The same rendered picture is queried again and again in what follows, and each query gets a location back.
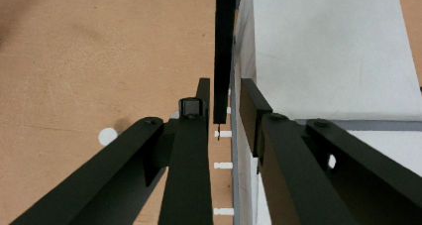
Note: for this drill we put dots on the grey cylinder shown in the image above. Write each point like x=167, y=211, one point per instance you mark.
x=107, y=135

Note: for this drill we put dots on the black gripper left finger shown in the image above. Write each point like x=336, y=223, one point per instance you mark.
x=112, y=188

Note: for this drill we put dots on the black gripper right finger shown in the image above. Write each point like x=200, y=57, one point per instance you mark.
x=365, y=183

